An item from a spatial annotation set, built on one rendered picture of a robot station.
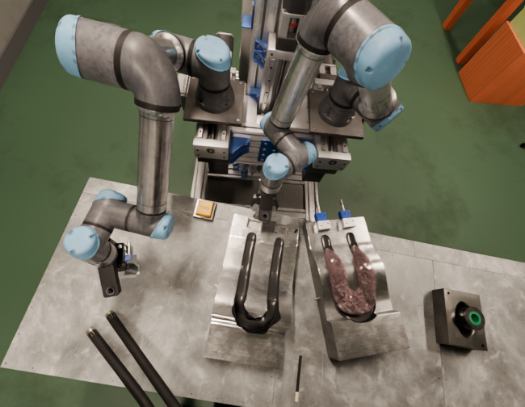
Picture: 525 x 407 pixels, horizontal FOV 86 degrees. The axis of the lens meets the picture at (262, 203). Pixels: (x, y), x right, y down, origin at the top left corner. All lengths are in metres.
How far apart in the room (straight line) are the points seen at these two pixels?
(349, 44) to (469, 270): 1.15
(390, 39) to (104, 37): 0.54
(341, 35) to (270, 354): 0.94
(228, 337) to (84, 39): 0.90
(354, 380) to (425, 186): 1.85
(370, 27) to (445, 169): 2.34
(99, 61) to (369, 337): 1.08
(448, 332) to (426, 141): 1.98
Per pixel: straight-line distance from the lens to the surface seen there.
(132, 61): 0.65
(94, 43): 0.69
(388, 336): 1.15
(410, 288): 1.35
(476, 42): 3.84
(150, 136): 0.69
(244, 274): 1.05
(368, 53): 0.65
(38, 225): 2.36
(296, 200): 1.92
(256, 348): 1.07
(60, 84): 2.99
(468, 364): 1.46
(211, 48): 1.04
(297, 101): 0.86
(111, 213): 0.83
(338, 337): 1.08
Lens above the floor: 1.92
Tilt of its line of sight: 66 degrees down
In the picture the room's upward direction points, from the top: 17 degrees clockwise
